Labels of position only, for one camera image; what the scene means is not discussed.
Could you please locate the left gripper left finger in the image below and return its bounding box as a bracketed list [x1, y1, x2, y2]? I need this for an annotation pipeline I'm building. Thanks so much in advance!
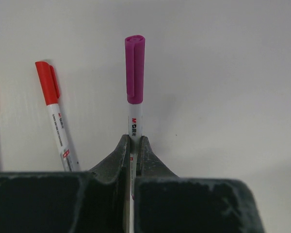
[0, 135, 130, 233]

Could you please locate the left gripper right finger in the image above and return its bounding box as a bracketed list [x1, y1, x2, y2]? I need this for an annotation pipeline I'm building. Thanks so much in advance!
[134, 136, 264, 233]

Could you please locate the red pen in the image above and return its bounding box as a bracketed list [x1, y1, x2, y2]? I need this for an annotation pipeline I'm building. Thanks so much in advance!
[47, 103, 80, 172]

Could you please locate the red pen cap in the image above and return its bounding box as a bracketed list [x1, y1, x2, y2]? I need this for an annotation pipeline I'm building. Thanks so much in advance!
[35, 61, 60, 105]

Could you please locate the purple pen cap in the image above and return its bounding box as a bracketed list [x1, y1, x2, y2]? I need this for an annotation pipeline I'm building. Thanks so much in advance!
[125, 35, 145, 104]

